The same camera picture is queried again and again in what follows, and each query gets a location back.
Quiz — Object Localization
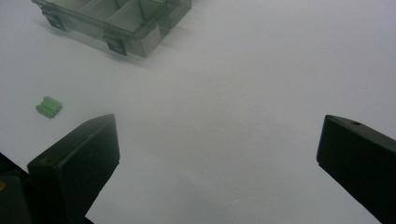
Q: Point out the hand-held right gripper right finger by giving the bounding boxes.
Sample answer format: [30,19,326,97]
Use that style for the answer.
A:
[316,114,396,224]

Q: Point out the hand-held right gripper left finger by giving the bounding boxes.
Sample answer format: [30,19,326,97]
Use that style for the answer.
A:
[26,113,120,224]

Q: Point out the green terminal block connector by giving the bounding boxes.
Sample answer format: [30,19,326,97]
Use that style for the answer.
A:
[35,95,64,119]

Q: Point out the translucent grey compartment organizer box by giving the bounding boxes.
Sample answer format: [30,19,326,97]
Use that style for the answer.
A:
[31,0,193,59]

